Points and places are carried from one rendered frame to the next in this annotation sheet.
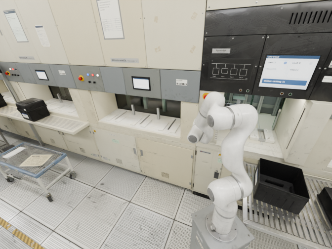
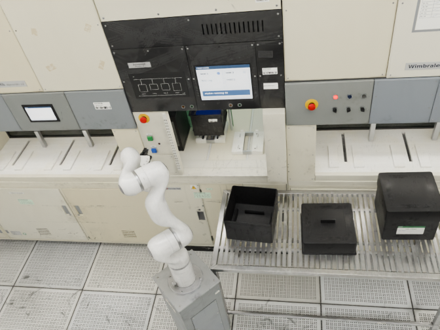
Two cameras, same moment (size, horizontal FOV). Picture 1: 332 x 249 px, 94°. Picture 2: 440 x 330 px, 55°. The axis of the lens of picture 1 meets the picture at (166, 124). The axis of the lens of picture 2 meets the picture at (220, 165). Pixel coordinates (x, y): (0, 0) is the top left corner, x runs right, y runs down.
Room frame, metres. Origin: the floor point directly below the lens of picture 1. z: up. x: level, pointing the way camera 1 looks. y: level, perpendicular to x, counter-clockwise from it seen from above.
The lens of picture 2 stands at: (-0.80, -0.42, 2.80)
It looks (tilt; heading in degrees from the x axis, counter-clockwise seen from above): 44 degrees down; 351
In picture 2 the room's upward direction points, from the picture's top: 11 degrees counter-clockwise
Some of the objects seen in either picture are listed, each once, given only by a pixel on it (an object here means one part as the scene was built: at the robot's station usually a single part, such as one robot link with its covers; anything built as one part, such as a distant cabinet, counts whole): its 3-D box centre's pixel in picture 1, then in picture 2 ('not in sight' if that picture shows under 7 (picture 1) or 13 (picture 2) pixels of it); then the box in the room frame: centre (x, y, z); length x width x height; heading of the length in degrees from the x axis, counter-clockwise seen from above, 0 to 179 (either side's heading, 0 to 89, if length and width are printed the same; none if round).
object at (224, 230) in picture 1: (223, 217); (182, 270); (0.52, -0.32, 0.85); 0.19 x 0.19 x 0.18
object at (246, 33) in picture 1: (244, 119); (224, 121); (1.50, -0.88, 0.98); 0.95 x 0.88 x 1.95; 156
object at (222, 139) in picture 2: not in sight; (212, 131); (1.53, -0.78, 0.89); 0.22 x 0.21 x 0.04; 156
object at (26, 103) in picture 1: (32, 109); not in sight; (2.14, 1.96, 0.93); 0.30 x 0.28 x 0.26; 63
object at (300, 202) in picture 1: (277, 183); (251, 213); (0.75, -0.80, 0.85); 0.28 x 0.28 x 0.17; 61
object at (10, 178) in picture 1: (37, 167); not in sight; (1.65, 1.87, 0.24); 0.97 x 0.52 x 0.48; 69
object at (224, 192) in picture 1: (223, 197); (168, 250); (0.51, -0.29, 1.07); 0.19 x 0.12 x 0.24; 106
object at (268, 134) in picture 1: (261, 134); (248, 142); (1.31, -0.98, 0.89); 0.22 x 0.21 x 0.04; 156
